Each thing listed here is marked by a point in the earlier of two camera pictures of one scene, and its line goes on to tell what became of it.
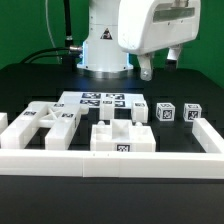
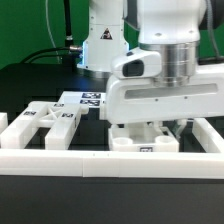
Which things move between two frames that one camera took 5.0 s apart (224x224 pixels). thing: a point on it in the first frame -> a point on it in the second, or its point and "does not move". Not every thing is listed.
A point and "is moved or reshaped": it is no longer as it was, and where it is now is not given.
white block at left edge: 4,121 does not move
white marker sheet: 95,98 does not move
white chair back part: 63,119 does not move
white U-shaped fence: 193,165 does not move
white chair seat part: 121,135 is moved or reshaped
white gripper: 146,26 -> 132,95
